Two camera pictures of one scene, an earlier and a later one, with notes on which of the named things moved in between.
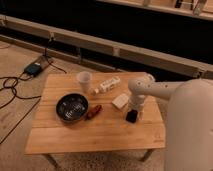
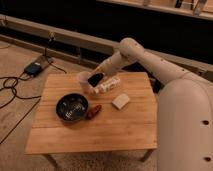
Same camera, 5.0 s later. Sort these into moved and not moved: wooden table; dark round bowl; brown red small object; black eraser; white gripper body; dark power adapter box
Moved: white gripper body; black eraser
Not moved: dark round bowl; wooden table; dark power adapter box; brown red small object
